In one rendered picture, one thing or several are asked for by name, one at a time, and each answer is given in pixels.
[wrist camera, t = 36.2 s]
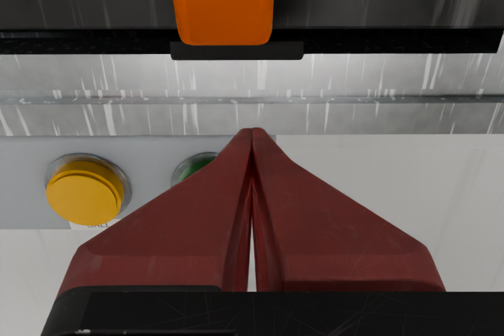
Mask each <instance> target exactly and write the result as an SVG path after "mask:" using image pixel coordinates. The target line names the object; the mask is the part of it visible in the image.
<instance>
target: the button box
mask: <svg viewBox="0 0 504 336"><path fill-rule="evenodd" d="M234 136H235V135H140V136H0V230H105V229H107V228H108V227H110V226H112V225H113V224H115V223H116V222H118V221H120V220H121V219H122V218H124V217H126V216H127V215H129V214H130V213H132V212H134V211H135V210H137V209H138V208H140V207H141V206H143V205H145V204H146V203H148V202H149V201H151V200H153V199H154V198H155V197H157V196H159V195H160V194H162V193H163V192H165V191H167V190H168V189H170V188H171V187H173V186H174V185H176V184H178V180H179V177H180V175H181V174H182V173H183V172H184V171H185V170H186V169H187V168H188V167H190V166H192V165H193V164H196V163H199V162H202V161H213V160H214V159H215V158H216V157H217V156H218V155H219V153H220V152H221V151H222V150H223V149H224V148H225V146H226V145H227V144H228V143H229V142H230V141H231V139H232V138H233V137H234ZM74 161H88V162H92V163H95V164H99V165H101V166H103V167H106V168H107V169H108V170H110V171H111V172H112V173H114V174H115V175H116V176H117V177H118V179H119V180H120V182H121V183H122V186H123V188H124V199H123V202H122V204H121V208H120V211H119V213H118V214H117V215H116V216H115V218H113V219H112V220H111V221H109V222H107V223H104V224H101V225H97V226H84V225H79V224H76V223H72V222H70V221H68V220H65V219H64V218H63V217H61V216H60V215H58V214H57V213H56V212H55V211H54V210H53V209H52V207H51V206H50V204H49V203H48V200H47V195H46V190H47V185H48V184H49V182H50V179H51V178H52V177H53V174H54V172H55V171H56V170H57V169H58V168H59V167H61V166H63V165H64V164H68V163H70V162H74Z"/></svg>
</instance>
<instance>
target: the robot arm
mask: <svg viewBox="0 0 504 336"><path fill-rule="evenodd" d="M251 227H253V250H254V263H255V275H256V292H248V276H249V264H250V251H251ZM40 336H504V292H446V288H445V287H444V284H443V282H442V279H441V277H440V274H439V272H438V270H437V267H436V265H435V262H434V260H433V257H432V256H431V253H430V251H429V250H428V248H427V247H426V246H425V245H424V244H422V243H421V242H420V241H418V240H416V239H415V238H413V237H412V236H410V235H408V234H407V233H405V232H404V231H402V230H401V229H399V228H397V227H396V226H394V225H393V224H391V223H389V222H388V221H387V220H385V219H383V218H382V217H380V216H379V215H377V214H375V213H373V212H372V211H371V210H369V209H368V208H365V207H364V206H363V205H361V204H359V203H358V202H356V201H355V200H354V199H351V198H350V197H348V196H347V195H346V194H344V193H342V192H340V191H339V190H337V189H336V188H334V187H332V186H331V185H330V184H328V183H326V182H325V181H323V180H322V179H320V178H318V177H317V176H315V175H314V174H312V173H311V172H309V171H307V170H306V169H304V168H303V167H301V166H299V165H298V164H297V163H295V162H294V161H292V160H291V159H290V158H289V157H288V156H287V155H286V154H285V153H284V151H283V150H282V149H281V148H280V147H279V146H278V144H277V143H276V142H275V141H274V140H273V139H272V138H271V137H270V136H269V135H268V134H267V133H266V131H265V130H264V129H262V128H261V127H253V128H252V129H251V128H242V129H241V130H240V131H239V132H238V133H237V134H236V135H235V136H234V137H233V138H232V139H231V141H230V142H229V143H228V144H227V145H226V146H225V148H224V149H223V150H222V151H221V152H220V153H219V155H218V156H217V157H216V158H215V159H214V160H213V161H212V162H210V163H209V164H207V165H206V166H204V167H203V168H201V169H199V170H198V171H196V172H195V173H193V174H192V175H190V176H188V177H187V178H185V179H184V180H182V181H180V182H179V183H178V184H176V185H174V186H173V187H171V188H170V189H168V190H166V191H165V192H163V193H162V194H160V195H159V196H157V197H155V198H154V199H152V200H151V201H149V202H147V203H146V204H145V205H143V206H141V207H140V208H138V209H137V210H135V211H133V212H132V213H130V214H129V215H127V216H126V217H124V218H122V219H121V220H119V221H118V222H116V223H114V224H113V225H112V226H110V227H108V228H107V229H105V230H104V231H102V232H100V233H99V234H97V235H96V236H94V237H93V238H91V239H89V240H88V241H86V242H85V243H83V244H81V245H80V246H79V247H78V248H77V250H76V253H75V254H74V255H73V257H72V260H71V261H70V265H69V266H68V269H67V271H66V274H65V276H64V279H63V281H62V283H61V286H60V288H59V291H58V294H57V296H56V298H55V301H54V303H53V305H52V309H51V311H50V312H49V316H48V317H47V320H46V323H45V325H44V327H43V331H42V332H41V334H40Z"/></svg>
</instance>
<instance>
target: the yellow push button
mask: <svg viewBox="0 0 504 336"><path fill-rule="evenodd" d="M124 195H125V193H124V188H123V186H122V183H121V182H120V180H119V179H118V177H117V176H116V175H115V174H114V173H113V172H111V171H110V170H109V169H107V168H106V167H104V166H101V165H99V164H96V163H92V162H88V161H74V162H70V163H66V164H64V165H63V166H60V167H59V168H58V169H57V170H56V171H55V172H54V174H53V176H52V178H51V179H50V181H49V184H48V185H47V187H46V198H47V200H48V203H49V204H50V206H51V207H52V209H53V210H54V211H55V212H56V213H57V214H58V215H60V216H61V217H63V218H64V219H65V220H67V221H70V222H72V223H74V224H79V225H84V226H97V225H101V224H105V223H107V222H109V221H111V220H112V219H113V218H115V217H116V215H117V214H118V213H119V211H120V208H121V206H122V202H123V199H124Z"/></svg>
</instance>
